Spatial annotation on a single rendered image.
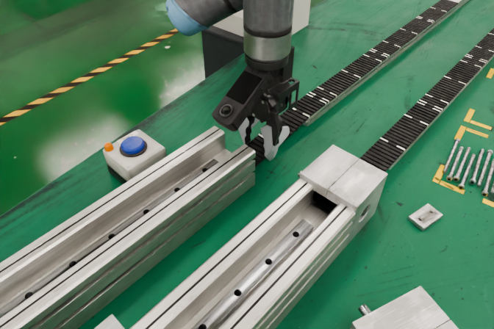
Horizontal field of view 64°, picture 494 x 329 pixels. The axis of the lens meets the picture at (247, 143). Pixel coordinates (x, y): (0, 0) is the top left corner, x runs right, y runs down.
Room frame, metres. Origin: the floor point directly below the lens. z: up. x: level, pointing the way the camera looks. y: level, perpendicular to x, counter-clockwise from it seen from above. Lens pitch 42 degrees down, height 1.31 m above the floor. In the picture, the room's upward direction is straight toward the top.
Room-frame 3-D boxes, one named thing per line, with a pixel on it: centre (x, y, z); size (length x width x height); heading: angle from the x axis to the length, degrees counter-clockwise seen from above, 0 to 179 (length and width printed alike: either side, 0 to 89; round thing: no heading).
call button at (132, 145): (0.52, 0.20, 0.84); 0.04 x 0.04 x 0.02
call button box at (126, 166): (0.51, 0.19, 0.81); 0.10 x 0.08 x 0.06; 47
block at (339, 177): (0.43, -0.14, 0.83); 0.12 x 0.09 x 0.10; 47
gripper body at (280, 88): (0.58, -0.04, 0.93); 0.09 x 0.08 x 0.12; 137
